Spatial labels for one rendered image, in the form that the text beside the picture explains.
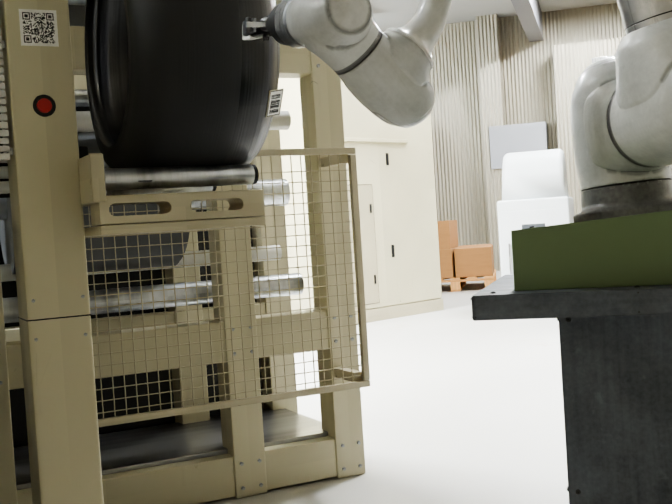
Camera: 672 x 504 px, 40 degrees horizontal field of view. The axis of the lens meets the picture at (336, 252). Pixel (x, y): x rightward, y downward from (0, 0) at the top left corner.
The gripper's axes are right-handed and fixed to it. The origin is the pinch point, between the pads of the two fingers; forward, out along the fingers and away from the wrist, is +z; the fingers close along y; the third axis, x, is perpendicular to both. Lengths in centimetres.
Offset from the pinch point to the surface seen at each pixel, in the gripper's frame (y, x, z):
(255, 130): -7.0, 19.2, 16.6
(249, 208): -5.7, 36.0, 17.5
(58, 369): 35, 68, 23
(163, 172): 12.1, 27.9, 21.1
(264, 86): -7.5, 10.1, 12.5
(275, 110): -11.3, 15.0, 15.6
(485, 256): -517, 170, 636
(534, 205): -397, 89, 408
